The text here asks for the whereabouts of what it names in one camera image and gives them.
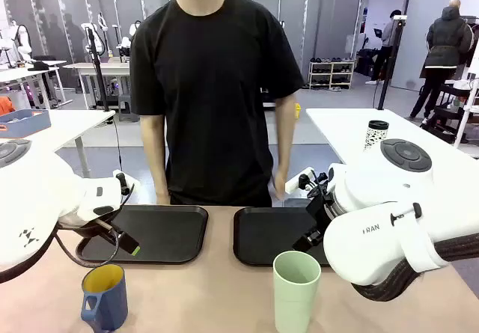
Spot black tripod stand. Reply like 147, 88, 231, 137
85, 25, 110, 112

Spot person's left forearm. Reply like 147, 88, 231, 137
275, 92, 299, 174

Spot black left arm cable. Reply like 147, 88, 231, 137
54, 231, 126, 269

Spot bystander in dark puffer jacket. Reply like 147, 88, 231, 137
409, 0, 475, 120

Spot white tumbler black spots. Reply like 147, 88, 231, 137
363, 120, 390, 155

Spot bystander in grey hoodie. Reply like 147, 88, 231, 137
365, 9, 403, 86

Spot white table with blue bin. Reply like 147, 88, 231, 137
0, 109, 116, 179

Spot person's left hand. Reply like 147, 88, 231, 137
272, 170, 290, 201

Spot black plastic tray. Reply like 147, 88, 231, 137
76, 204, 209, 266
233, 207, 331, 267

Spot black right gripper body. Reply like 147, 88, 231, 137
305, 189, 337, 237

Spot blue storage bin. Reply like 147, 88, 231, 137
0, 109, 52, 139

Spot black bag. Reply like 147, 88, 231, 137
357, 48, 376, 76

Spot pale green tall cup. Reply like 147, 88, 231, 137
272, 250, 322, 333

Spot white desk with black item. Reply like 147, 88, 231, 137
0, 59, 74, 110

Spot wooden shoe rack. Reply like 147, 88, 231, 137
308, 59, 356, 91

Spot grey plastic stool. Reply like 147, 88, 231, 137
118, 99, 141, 123

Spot black braided right arm hose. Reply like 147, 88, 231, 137
351, 231, 479, 303

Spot light wooden work table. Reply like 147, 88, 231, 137
62, 61, 132, 110

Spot person in black t-shirt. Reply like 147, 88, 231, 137
129, 0, 306, 207

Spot blue mug yellow inside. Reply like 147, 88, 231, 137
81, 263, 129, 332

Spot person's right forearm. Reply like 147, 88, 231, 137
140, 114, 170, 195

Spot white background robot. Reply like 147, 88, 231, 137
7, 20, 34, 64

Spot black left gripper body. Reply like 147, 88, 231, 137
58, 207, 125, 238

